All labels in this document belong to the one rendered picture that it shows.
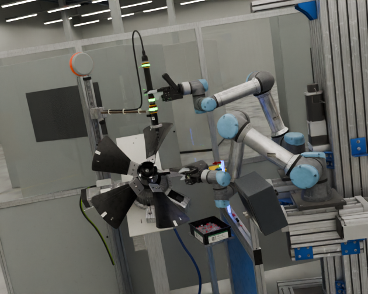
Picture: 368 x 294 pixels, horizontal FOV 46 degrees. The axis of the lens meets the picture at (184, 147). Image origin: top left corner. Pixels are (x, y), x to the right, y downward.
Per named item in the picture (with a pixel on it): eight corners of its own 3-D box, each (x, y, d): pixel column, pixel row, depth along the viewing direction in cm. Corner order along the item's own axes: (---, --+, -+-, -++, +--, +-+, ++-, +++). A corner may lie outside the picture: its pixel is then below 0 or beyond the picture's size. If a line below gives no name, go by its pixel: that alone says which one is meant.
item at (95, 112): (90, 120, 295) (88, 108, 293) (99, 118, 300) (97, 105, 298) (98, 120, 287) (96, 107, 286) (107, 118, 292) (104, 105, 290)
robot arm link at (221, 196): (235, 201, 231) (232, 182, 229) (226, 209, 221) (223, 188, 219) (221, 201, 235) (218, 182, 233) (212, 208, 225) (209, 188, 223)
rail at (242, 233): (218, 207, 297) (217, 196, 296) (224, 206, 298) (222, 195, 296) (254, 265, 209) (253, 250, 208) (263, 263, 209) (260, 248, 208)
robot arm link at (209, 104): (284, 87, 246) (207, 117, 236) (274, 87, 257) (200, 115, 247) (278, 67, 244) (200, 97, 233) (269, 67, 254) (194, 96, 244)
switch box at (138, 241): (134, 242, 301) (129, 213, 297) (147, 240, 302) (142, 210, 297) (135, 251, 286) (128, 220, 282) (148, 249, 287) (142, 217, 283)
